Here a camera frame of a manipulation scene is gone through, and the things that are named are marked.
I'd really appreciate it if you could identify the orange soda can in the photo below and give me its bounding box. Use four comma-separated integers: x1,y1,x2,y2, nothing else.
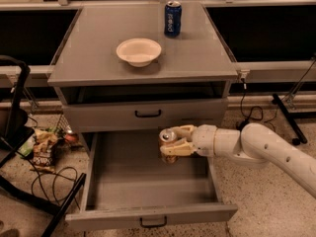
159,128,178,164

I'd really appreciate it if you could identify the open grey middle drawer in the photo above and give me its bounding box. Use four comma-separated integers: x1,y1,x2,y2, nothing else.
66,129,237,231

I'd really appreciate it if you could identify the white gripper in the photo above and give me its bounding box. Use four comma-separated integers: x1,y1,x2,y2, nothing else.
160,124,217,157

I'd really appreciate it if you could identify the blue pepsi can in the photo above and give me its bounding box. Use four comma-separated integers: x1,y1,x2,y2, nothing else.
164,0,182,38

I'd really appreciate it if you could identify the black power adapter cable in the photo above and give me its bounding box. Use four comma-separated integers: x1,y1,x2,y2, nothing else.
234,78,277,131

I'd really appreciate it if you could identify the green snack bag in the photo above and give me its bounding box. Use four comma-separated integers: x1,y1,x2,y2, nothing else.
18,135,36,158

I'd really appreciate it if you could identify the black metal stand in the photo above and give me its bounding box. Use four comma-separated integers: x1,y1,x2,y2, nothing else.
0,55,86,237

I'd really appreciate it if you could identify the small can on floor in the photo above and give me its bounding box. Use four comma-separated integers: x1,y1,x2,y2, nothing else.
64,131,79,145

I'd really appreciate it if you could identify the white paper bowl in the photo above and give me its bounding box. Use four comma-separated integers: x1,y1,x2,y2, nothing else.
117,39,162,67

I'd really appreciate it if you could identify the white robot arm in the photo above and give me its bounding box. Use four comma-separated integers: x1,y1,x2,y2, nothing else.
159,123,316,198

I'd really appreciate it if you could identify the grey drawer cabinet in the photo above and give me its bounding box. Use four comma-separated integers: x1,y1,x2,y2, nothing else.
48,1,237,149

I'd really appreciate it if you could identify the closed grey top drawer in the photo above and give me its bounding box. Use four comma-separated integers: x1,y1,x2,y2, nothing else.
63,99,228,132

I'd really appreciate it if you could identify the brown chip bag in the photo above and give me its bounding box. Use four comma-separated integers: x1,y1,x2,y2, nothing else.
32,129,58,173

